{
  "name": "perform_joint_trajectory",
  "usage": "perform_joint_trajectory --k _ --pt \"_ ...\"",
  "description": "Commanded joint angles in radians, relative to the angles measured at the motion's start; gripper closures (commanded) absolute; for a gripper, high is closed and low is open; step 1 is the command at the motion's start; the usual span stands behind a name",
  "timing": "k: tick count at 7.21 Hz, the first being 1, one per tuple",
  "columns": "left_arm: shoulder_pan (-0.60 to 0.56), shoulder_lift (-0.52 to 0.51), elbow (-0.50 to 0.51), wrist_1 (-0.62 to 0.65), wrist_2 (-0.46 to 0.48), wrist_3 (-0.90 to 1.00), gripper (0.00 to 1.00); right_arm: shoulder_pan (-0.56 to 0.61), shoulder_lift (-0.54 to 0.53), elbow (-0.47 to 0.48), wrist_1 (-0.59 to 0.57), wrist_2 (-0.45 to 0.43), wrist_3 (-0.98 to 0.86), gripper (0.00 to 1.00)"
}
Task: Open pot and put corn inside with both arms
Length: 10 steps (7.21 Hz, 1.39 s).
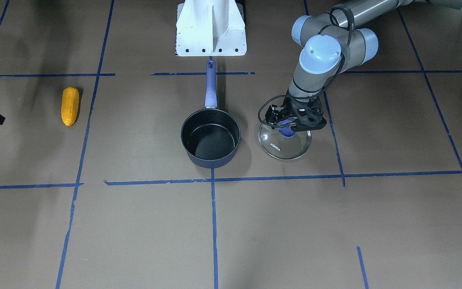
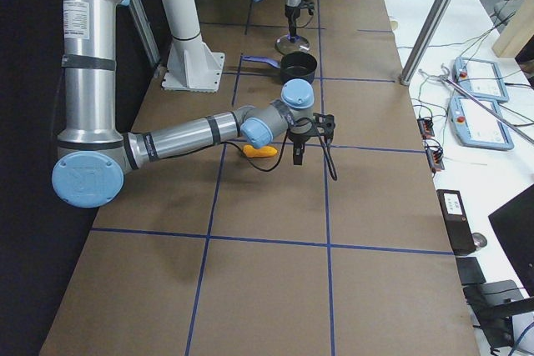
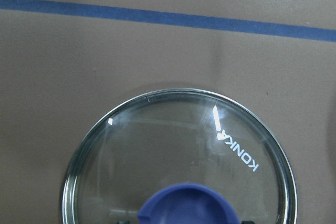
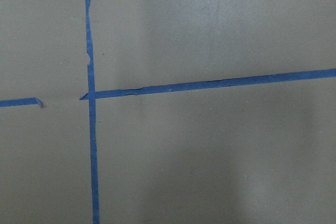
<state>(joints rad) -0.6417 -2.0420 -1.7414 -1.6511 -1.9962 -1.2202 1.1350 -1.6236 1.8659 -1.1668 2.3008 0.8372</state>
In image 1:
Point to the yellow toy corn cob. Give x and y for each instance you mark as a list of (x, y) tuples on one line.
[(70, 106)]

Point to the glass pot lid blue knob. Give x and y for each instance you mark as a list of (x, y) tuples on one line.
[(284, 143)]

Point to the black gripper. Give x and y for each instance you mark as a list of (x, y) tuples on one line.
[(274, 114)]

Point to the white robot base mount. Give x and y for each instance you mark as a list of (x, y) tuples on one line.
[(211, 28)]

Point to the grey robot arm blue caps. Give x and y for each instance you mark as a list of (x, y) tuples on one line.
[(331, 43)]

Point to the dark blue saucepan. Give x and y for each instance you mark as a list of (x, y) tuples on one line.
[(210, 136)]

